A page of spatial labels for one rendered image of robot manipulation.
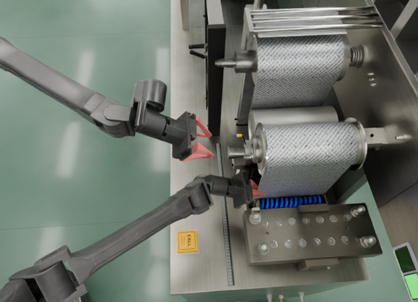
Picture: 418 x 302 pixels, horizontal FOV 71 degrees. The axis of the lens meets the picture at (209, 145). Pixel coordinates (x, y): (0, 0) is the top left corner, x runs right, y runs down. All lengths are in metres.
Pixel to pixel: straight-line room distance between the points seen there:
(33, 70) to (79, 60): 2.33
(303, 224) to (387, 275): 1.30
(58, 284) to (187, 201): 0.34
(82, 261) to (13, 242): 1.65
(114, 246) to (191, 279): 0.40
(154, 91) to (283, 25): 0.41
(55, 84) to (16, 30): 2.98
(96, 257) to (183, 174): 0.55
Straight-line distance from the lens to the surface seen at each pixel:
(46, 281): 0.74
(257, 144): 0.79
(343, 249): 1.03
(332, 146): 0.82
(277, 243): 0.97
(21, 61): 0.81
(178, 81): 1.45
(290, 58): 0.86
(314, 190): 1.02
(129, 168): 2.26
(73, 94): 0.71
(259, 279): 1.08
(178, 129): 0.67
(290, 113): 0.94
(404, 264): 0.93
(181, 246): 1.06
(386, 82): 0.92
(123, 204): 2.16
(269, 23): 0.87
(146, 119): 0.63
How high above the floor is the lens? 1.96
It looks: 59 degrees down
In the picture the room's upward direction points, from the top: straight up
